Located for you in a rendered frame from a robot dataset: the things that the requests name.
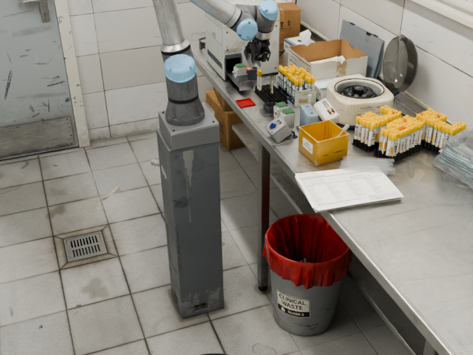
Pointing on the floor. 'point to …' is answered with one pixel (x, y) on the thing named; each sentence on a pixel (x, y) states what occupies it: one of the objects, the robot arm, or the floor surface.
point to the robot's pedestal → (193, 225)
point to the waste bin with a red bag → (305, 272)
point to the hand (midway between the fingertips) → (250, 63)
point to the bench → (377, 225)
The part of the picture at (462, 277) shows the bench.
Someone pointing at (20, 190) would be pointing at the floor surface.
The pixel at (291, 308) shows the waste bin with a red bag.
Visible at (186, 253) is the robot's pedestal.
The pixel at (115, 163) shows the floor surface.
